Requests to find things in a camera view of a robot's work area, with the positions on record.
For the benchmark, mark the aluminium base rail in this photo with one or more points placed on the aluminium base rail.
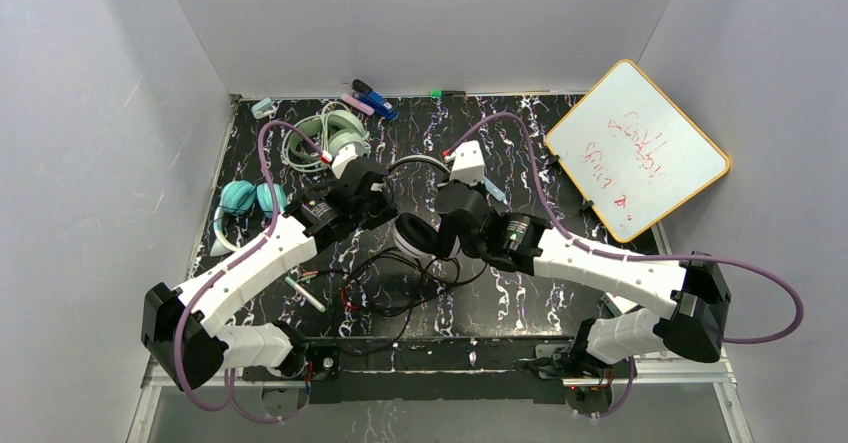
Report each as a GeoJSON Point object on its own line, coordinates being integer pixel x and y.
{"type": "Point", "coordinates": [456, 369]}

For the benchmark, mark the blue stapler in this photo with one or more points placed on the blue stapler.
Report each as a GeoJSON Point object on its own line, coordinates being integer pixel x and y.
{"type": "Point", "coordinates": [367, 95]}

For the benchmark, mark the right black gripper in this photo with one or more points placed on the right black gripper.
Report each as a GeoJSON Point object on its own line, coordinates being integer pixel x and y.
{"type": "Point", "coordinates": [452, 211]}

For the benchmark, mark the pink highlighter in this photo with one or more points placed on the pink highlighter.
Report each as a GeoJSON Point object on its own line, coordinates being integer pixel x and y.
{"type": "Point", "coordinates": [357, 104]}

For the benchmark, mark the white board orange frame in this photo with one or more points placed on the white board orange frame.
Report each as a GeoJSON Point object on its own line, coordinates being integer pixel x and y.
{"type": "Point", "coordinates": [632, 153]}

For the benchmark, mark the mint green gaming headphones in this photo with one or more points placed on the mint green gaming headphones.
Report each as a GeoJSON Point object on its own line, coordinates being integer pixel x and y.
{"type": "Point", "coordinates": [333, 129]}

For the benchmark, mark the light blue marker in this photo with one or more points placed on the light blue marker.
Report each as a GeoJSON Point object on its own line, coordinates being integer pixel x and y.
{"type": "Point", "coordinates": [496, 192]}

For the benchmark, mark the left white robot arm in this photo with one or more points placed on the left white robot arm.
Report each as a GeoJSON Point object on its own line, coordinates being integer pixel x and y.
{"type": "Point", "coordinates": [185, 328]}

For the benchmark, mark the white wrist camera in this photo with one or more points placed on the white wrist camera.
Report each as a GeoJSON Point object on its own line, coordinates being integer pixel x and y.
{"type": "Point", "coordinates": [466, 163]}
{"type": "Point", "coordinates": [338, 161]}

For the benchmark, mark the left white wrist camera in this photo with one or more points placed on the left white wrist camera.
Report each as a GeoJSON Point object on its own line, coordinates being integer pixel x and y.
{"type": "Point", "coordinates": [338, 161]}

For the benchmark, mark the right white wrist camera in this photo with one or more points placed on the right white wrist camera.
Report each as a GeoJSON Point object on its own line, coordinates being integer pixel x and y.
{"type": "Point", "coordinates": [466, 163]}

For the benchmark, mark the green capped white marker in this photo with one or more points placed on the green capped white marker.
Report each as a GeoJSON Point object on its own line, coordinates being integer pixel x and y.
{"type": "Point", "coordinates": [311, 299]}

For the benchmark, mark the teal cat ear headphones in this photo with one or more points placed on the teal cat ear headphones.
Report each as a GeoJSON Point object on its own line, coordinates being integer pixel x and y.
{"type": "Point", "coordinates": [237, 198]}

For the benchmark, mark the black and white headphones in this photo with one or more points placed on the black and white headphones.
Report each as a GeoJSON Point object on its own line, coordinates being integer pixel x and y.
{"type": "Point", "coordinates": [414, 239]}

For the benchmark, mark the small white red box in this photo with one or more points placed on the small white red box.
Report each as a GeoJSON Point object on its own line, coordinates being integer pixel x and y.
{"type": "Point", "coordinates": [617, 305]}

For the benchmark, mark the small light blue eraser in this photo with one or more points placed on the small light blue eraser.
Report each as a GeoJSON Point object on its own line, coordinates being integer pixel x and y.
{"type": "Point", "coordinates": [263, 108]}

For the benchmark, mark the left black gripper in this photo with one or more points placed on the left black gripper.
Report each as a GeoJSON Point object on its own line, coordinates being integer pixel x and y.
{"type": "Point", "coordinates": [374, 204]}

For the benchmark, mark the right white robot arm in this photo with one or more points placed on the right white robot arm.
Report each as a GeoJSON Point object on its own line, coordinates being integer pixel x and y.
{"type": "Point", "coordinates": [681, 309]}

